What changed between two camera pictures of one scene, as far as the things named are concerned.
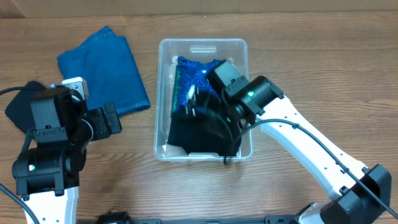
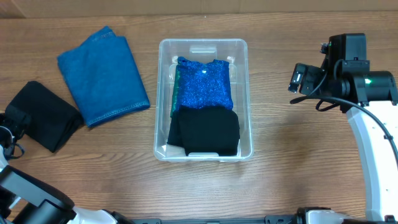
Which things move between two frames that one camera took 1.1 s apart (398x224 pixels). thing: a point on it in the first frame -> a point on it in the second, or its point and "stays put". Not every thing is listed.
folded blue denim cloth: x=106 y=63 stays put
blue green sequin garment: x=191 y=86 stays put
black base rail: x=114 y=217 stays put
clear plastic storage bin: x=233 y=51 stays put
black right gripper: x=219 y=123 -> x=316 y=74
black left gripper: x=104 y=121 -> x=13 y=119
